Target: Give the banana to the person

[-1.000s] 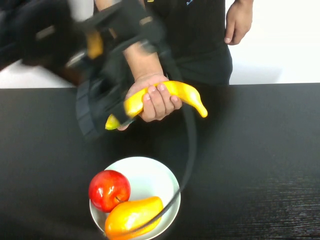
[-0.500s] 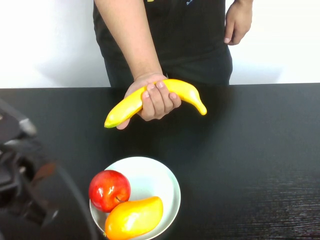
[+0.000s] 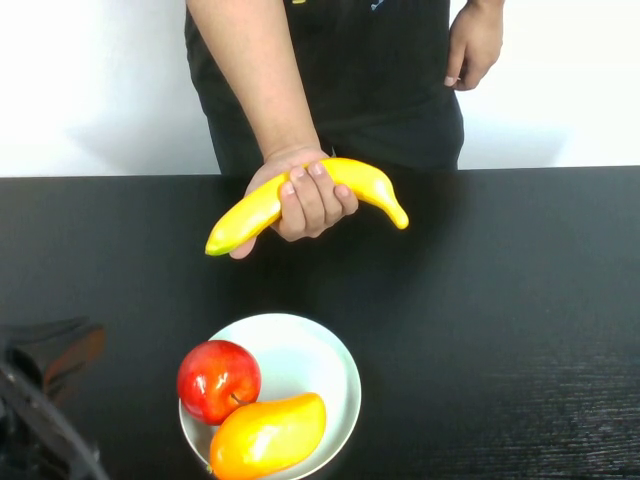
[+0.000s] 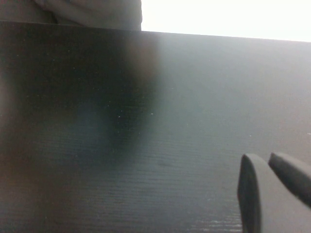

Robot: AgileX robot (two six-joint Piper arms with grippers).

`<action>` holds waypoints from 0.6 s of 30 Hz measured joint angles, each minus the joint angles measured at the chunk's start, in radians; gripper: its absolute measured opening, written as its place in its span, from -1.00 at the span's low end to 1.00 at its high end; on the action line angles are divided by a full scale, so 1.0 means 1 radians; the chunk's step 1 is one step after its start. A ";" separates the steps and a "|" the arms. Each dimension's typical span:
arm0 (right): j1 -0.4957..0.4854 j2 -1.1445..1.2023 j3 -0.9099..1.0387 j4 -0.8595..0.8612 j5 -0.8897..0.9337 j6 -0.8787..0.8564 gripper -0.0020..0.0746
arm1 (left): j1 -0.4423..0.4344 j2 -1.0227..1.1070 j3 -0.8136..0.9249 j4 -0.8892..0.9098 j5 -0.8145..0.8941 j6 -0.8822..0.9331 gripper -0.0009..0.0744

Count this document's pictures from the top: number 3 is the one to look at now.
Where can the person's left hand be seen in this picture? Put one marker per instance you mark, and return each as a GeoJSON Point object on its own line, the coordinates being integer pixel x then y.
{"type": "Point", "coordinates": [477, 45]}

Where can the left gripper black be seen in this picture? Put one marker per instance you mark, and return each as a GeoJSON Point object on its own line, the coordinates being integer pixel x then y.
{"type": "Point", "coordinates": [22, 357]}

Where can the person's right forearm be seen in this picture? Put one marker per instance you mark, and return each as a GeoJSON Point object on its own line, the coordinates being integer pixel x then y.
{"type": "Point", "coordinates": [255, 75]}

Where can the person's right hand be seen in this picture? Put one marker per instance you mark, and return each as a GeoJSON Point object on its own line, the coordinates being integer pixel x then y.
{"type": "Point", "coordinates": [310, 205]}

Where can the yellow banana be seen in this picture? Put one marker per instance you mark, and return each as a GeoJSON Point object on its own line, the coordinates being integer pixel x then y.
{"type": "Point", "coordinates": [250, 215]}

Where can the black trousers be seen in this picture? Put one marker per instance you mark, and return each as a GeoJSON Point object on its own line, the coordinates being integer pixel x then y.
{"type": "Point", "coordinates": [400, 140]}

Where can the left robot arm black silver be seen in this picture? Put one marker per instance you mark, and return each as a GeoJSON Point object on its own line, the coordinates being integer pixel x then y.
{"type": "Point", "coordinates": [45, 430]}

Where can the black t-shirt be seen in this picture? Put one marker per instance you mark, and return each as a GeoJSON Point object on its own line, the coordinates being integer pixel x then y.
{"type": "Point", "coordinates": [380, 75]}

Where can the pale green round plate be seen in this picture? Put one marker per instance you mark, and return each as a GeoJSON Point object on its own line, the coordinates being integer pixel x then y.
{"type": "Point", "coordinates": [305, 355]}

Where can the red apple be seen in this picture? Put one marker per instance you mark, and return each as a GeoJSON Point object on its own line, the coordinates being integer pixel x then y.
{"type": "Point", "coordinates": [217, 382]}

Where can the orange yellow mango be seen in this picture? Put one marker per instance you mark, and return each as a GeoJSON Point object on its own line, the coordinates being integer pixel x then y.
{"type": "Point", "coordinates": [267, 437]}

